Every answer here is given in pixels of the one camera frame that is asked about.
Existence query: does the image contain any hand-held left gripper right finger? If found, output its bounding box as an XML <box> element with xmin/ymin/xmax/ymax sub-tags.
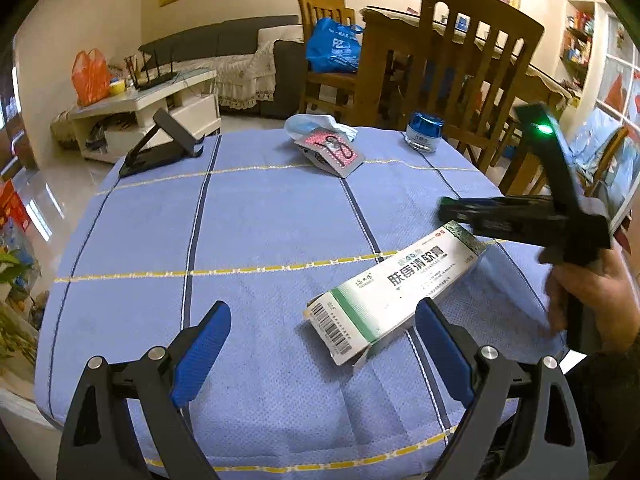
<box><xmin>415</xmin><ymin>297</ymin><xmax>590</xmax><ymax>480</ymax></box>

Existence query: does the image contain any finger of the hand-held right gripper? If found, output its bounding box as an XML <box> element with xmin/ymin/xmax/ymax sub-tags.
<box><xmin>467</xmin><ymin>219</ymin><xmax>557</xmax><ymax>250</ymax></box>
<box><xmin>437</xmin><ymin>195</ymin><xmax>557</xmax><ymax>224</ymax></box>

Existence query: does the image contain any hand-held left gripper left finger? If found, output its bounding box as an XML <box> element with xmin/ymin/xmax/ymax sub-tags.
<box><xmin>56</xmin><ymin>301</ymin><xmax>232</xmax><ymax>480</ymax></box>

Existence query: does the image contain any white green ointment box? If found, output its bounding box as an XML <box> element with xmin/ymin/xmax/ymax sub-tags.
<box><xmin>303</xmin><ymin>219</ymin><xmax>487</xmax><ymax>367</ymax></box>

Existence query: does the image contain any person's right hand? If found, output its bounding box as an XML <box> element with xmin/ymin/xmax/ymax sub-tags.
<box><xmin>543</xmin><ymin>247</ymin><xmax>640</xmax><ymax>357</ymax></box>

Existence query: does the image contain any wooden chair blue cushion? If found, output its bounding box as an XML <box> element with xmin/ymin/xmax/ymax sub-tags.
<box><xmin>569</xmin><ymin>109</ymin><xmax>640</xmax><ymax>233</ymax></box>

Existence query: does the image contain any blue lidded glass jar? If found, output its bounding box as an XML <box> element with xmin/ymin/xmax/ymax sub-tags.
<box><xmin>403</xmin><ymin>111</ymin><xmax>445</xmax><ymax>154</ymax></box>

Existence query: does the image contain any blue checked tablecloth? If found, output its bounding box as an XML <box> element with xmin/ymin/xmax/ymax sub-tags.
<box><xmin>33</xmin><ymin>127</ymin><xmax>584</xmax><ymax>469</ymax></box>

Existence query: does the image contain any red patterned packet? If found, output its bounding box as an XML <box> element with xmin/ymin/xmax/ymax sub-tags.
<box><xmin>293</xmin><ymin>128</ymin><xmax>368</xmax><ymax>179</ymax></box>

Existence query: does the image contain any green potted plant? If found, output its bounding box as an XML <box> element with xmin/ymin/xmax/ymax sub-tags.
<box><xmin>0</xmin><ymin>250</ymin><xmax>42</xmax><ymax>362</ymax></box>

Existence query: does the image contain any wooden dining table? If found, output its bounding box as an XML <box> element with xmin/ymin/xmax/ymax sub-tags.
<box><xmin>360</xmin><ymin>7</ymin><xmax>574</xmax><ymax>196</ymax></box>

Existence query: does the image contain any blue face mask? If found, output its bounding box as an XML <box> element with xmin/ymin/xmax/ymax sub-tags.
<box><xmin>283</xmin><ymin>113</ymin><xmax>359</xmax><ymax>142</ymax></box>

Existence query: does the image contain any black folding phone stand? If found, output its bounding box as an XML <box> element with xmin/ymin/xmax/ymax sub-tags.
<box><xmin>118</xmin><ymin>108</ymin><xmax>206</xmax><ymax>178</ymax></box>

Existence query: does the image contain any blue shopping bag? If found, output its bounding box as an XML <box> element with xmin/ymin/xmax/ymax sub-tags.
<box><xmin>304</xmin><ymin>17</ymin><xmax>364</xmax><ymax>74</ymax></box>

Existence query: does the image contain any red gift box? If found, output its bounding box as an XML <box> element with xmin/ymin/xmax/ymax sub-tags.
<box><xmin>0</xmin><ymin>179</ymin><xmax>32</xmax><ymax>234</ymax></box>

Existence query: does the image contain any white coffee table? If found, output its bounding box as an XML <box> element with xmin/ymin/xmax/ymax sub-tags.
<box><xmin>67</xmin><ymin>67</ymin><xmax>222</xmax><ymax>166</ymax></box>

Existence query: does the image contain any black router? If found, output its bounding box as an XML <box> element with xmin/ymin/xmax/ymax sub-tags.
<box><xmin>124</xmin><ymin>48</ymin><xmax>179</xmax><ymax>92</ymax></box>

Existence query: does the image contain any beige lace sofa cover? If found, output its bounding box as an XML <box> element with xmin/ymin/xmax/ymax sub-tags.
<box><xmin>177</xmin><ymin>37</ymin><xmax>309</xmax><ymax>111</ymax></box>

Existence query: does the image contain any orange plastic bag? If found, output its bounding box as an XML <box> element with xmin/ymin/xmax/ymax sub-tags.
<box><xmin>70</xmin><ymin>48</ymin><xmax>114</xmax><ymax>107</ymax></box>

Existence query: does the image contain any dark grey sofa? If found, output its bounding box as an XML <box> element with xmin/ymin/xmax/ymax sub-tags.
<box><xmin>137</xmin><ymin>14</ymin><xmax>314</xmax><ymax>120</ymax></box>

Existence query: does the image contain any wall shelf with goods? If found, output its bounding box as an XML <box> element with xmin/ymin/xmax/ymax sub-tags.
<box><xmin>557</xmin><ymin>0</ymin><xmax>599</xmax><ymax>94</ymax></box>

